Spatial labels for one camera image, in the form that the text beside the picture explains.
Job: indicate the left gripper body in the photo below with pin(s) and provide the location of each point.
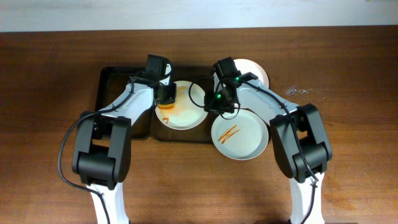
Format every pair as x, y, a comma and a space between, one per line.
167, 97

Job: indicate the white plate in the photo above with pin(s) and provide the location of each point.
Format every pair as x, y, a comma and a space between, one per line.
245, 65
184, 115

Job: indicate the green and orange sponge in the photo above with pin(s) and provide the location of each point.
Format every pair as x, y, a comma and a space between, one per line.
165, 106

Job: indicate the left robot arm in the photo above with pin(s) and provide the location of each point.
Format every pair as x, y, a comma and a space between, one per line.
102, 153

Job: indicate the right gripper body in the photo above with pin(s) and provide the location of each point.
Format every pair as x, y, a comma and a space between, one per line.
214, 107

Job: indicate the black rectangular water tray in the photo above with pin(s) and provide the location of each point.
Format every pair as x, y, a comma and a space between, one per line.
112, 82

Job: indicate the pale grey plate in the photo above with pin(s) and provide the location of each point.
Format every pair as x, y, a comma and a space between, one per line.
240, 136

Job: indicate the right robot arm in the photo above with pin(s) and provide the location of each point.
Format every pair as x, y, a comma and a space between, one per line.
301, 146

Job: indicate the brown plastic serving tray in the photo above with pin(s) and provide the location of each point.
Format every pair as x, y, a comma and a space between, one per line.
201, 133

